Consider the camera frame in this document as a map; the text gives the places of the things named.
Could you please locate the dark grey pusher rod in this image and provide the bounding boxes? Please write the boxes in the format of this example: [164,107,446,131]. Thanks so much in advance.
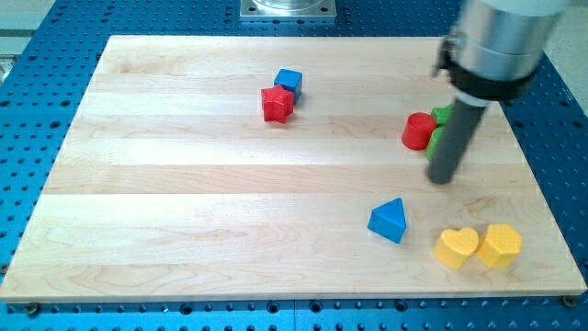
[426,98,487,185]

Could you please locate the red cylinder block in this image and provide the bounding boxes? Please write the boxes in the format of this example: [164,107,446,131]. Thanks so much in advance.
[401,112,437,151]

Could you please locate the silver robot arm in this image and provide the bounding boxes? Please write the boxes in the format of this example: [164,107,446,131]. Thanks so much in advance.
[426,0,570,184]

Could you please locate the green star block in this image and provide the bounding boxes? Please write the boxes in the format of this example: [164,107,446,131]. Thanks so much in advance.
[431,105,453,127]

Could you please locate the green cylinder block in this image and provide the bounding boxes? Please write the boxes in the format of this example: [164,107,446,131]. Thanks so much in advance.
[425,127,444,161]

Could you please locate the blue triangle block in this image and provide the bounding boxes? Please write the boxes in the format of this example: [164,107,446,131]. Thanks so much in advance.
[367,198,407,244]

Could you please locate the yellow heart block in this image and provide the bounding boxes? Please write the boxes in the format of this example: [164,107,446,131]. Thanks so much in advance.
[433,227,480,269]

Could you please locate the yellow pentagon block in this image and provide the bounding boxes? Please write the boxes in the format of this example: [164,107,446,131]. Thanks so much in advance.
[475,223,523,268]

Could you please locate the blue cube block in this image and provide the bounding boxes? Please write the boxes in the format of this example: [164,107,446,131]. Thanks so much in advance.
[274,68,303,104]

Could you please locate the red star block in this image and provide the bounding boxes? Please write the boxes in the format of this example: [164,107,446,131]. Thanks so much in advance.
[261,85,295,124]

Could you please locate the light wooden board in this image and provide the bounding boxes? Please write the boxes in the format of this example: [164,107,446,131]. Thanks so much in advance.
[1,35,586,303]

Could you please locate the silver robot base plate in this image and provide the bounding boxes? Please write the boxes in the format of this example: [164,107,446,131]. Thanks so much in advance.
[240,0,337,18]

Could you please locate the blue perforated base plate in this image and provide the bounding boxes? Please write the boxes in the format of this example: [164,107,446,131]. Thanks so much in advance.
[1,1,587,330]

